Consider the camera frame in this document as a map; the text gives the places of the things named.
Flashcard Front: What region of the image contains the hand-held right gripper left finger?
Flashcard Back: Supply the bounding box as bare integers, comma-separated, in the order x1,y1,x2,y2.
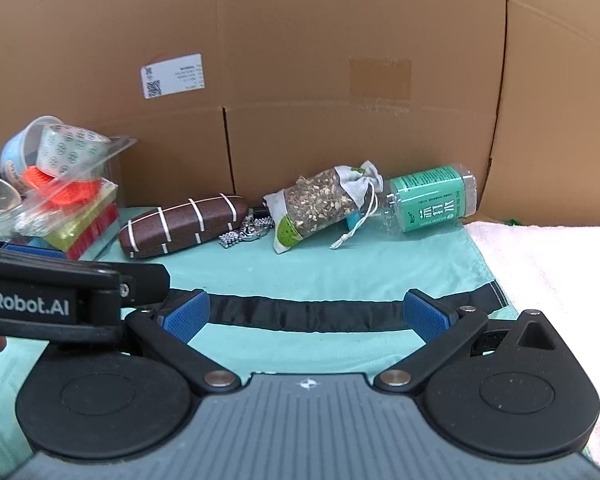
122,289,242,395

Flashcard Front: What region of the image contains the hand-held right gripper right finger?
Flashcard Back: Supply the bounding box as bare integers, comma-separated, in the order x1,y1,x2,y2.
374,289,561,395

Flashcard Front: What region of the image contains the white paper label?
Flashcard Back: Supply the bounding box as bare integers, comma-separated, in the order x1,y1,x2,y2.
140,53,204,100

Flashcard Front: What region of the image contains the brown cardboard box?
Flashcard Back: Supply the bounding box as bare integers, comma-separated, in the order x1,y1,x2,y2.
0,0,600,227

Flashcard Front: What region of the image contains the clear bag of items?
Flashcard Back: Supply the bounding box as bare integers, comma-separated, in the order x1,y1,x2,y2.
0,132,138,261

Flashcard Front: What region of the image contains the green label plastic bottle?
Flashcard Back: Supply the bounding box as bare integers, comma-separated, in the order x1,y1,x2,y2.
346,163,479,241

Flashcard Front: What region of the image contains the light blue plastic cup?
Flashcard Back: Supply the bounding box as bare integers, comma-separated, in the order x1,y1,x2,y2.
0,116,63,187

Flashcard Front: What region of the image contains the orange mesh pad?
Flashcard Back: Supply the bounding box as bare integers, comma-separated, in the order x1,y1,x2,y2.
22,166,104,209

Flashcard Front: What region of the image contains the brown striped glasses case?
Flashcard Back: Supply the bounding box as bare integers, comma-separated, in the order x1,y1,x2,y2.
118,193,250,260

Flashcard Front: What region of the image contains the patterned clear tape roll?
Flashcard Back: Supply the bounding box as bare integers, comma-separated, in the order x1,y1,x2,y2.
35,124,112,179

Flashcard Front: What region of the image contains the white towel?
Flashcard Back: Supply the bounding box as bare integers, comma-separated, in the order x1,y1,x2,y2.
462,220,600,471

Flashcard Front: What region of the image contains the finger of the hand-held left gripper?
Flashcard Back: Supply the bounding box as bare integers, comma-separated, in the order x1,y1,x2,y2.
116,262,172,308
0,239,70,262

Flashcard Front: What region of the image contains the drawstring herb sachet bag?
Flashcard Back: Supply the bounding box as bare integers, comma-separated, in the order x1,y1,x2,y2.
263,160,385,255

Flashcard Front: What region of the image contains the red box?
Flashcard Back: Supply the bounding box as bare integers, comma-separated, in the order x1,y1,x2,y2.
65,204,121,261

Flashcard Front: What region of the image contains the silver metal watch band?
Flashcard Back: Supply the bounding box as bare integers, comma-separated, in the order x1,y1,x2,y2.
219,214,274,249

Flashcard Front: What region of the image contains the teal plastic sheet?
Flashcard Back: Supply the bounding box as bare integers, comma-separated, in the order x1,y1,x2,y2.
0,205,522,480

